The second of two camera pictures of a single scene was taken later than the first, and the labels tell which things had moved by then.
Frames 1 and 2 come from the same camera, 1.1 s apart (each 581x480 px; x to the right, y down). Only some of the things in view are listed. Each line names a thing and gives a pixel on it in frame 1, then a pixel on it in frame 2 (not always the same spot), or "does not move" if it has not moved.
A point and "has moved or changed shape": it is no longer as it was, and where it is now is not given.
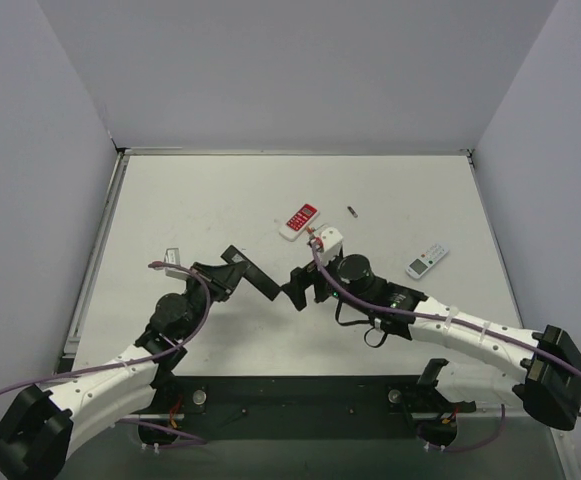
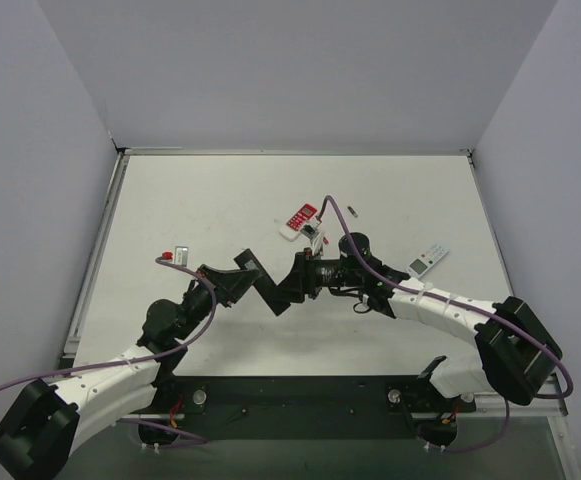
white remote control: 420,267 does not move
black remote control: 254,274 has moved or changed shape
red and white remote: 294,225 does not move
